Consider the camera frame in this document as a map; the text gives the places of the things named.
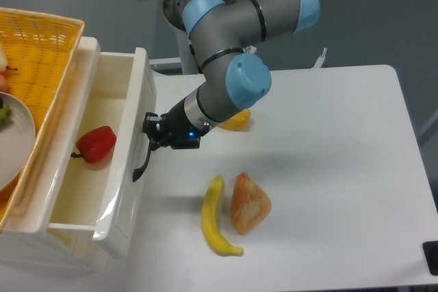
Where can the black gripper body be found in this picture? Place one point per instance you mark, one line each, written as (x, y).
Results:
(176, 123)

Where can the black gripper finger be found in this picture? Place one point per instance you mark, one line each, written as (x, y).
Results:
(175, 143)
(152, 125)

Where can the black top drawer handle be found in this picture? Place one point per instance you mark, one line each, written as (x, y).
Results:
(138, 172)

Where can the white top drawer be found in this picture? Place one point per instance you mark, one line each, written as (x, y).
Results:
(98, 199)

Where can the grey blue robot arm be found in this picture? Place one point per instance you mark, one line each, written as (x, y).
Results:
(234, 79)

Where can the white drawer cabinet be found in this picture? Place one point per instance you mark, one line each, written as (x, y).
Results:
(25, 240)

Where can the yellow bell pepper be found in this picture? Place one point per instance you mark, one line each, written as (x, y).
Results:
(238, 122)

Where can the red bell pepper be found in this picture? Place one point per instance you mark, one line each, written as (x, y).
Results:
(95, 145)

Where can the yellow banana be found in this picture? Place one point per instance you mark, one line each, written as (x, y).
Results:
(209, 221)

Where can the orange bread pastry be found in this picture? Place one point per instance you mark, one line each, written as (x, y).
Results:
(250, 204)

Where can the grey plate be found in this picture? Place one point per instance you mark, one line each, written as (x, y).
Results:
(18, 133)

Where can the yellow wicker basket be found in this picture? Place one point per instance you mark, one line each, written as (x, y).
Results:
(41, 46)

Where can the green grapes on plate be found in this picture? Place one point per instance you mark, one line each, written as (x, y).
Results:
(5, 116)

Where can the pear in basket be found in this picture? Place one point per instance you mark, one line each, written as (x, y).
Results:
(4, 62)

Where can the black object at table edge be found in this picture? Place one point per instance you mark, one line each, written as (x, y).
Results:
(430, 249)

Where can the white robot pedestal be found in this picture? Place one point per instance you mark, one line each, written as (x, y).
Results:
(172, 10)

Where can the right metal table bracket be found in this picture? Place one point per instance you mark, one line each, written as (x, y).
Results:
(321, 59)

